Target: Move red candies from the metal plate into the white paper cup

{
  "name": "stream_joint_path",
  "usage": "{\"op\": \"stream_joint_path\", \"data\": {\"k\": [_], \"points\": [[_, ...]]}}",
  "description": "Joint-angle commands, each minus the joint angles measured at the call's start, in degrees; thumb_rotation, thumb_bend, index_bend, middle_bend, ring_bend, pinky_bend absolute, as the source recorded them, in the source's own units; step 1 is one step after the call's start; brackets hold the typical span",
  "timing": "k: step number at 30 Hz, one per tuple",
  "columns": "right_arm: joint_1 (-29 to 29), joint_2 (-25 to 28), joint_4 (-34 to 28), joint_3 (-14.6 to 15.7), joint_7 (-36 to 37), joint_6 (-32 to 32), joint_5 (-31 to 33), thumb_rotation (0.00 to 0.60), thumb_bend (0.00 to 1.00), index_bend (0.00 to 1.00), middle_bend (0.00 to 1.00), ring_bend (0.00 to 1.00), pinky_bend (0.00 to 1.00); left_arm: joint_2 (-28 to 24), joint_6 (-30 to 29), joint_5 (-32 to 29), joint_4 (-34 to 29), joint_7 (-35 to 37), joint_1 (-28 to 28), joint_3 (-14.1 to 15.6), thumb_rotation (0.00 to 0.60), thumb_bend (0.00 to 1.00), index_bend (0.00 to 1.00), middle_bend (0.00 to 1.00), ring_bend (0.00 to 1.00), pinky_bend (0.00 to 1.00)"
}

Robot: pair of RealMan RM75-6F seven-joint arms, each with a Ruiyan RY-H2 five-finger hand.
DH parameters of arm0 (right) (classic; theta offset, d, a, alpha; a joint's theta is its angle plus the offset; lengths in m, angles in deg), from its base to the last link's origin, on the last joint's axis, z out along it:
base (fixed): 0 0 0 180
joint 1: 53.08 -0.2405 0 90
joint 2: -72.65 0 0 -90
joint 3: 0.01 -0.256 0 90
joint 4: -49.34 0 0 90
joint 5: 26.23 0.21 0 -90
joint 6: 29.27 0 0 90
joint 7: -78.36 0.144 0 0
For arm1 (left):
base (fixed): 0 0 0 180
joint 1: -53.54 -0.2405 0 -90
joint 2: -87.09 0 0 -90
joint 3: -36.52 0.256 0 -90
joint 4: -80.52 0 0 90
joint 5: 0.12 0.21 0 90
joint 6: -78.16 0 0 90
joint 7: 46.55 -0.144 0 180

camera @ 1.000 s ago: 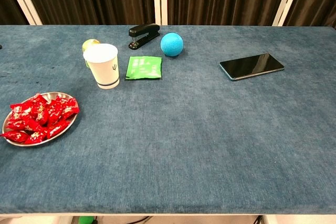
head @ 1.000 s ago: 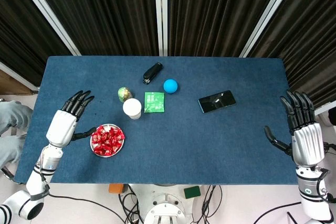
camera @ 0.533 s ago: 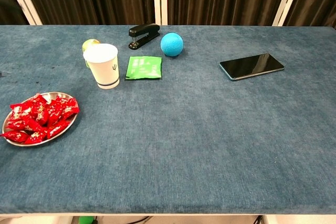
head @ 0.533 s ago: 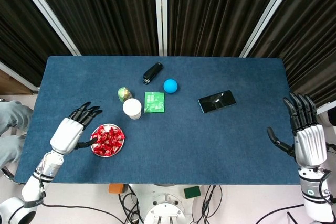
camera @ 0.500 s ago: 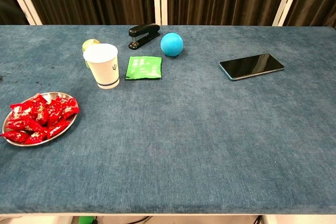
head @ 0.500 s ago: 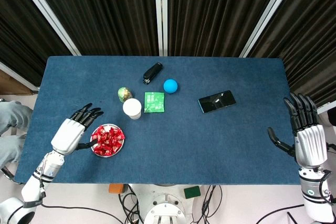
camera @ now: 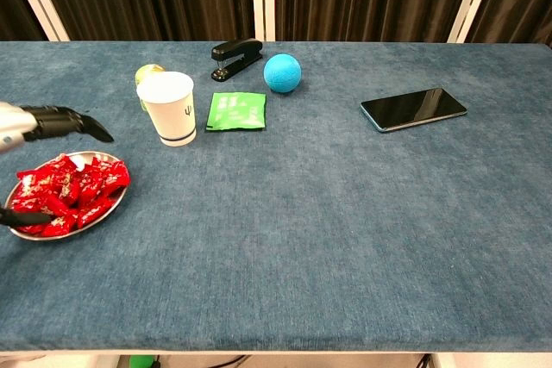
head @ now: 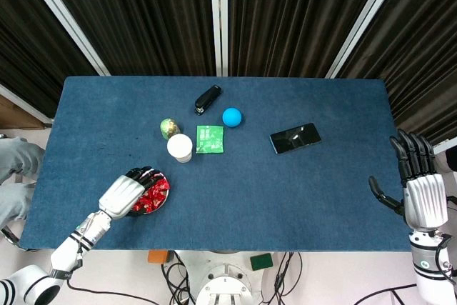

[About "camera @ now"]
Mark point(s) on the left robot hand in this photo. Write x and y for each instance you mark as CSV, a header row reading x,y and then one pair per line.
x,y
52,120

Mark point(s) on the white paper cup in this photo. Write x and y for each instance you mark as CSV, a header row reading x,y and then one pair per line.
x,y
172,118

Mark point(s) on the blue table cloth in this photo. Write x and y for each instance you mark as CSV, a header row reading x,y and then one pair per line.
x,y
302,213

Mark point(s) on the green sachet packet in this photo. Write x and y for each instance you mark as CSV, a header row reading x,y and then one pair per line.
x,y
235,111

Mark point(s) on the blue ball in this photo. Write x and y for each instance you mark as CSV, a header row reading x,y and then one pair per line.
x,y
282,72

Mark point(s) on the red candy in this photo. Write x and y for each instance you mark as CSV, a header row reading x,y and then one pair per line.
x,y
64,163
28,228
92,213
26,203
69,185
117,176
32,179
59,226
94,178

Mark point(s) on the black stapler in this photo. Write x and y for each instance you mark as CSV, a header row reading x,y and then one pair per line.
x,y
237,51

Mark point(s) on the black smartphone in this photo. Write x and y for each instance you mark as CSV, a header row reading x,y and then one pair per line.
x,y
412,109

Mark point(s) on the bright green object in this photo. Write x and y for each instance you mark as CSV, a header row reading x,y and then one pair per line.
x,y
142,361

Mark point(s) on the round metal plate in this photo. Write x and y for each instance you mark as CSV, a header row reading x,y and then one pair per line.
x,y
39,238

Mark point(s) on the yellow-green round fruit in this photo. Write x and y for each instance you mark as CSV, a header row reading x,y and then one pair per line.
x,y
146,72

